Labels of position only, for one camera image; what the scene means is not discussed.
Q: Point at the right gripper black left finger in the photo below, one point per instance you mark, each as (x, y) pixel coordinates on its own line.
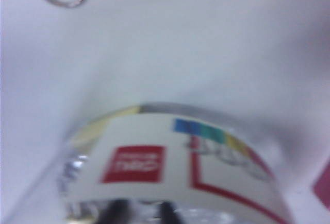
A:
(114, 213)

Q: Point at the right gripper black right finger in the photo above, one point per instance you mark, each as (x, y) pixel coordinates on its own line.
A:
(168, 215)

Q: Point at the round transparent plastic jar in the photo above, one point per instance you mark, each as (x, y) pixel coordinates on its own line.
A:
(180, 162)

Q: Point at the pink binder clip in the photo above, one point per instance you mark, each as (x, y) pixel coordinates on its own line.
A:
(323, 185)

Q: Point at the white desk riser board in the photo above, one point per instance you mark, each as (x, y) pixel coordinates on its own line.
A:
(154, 54)

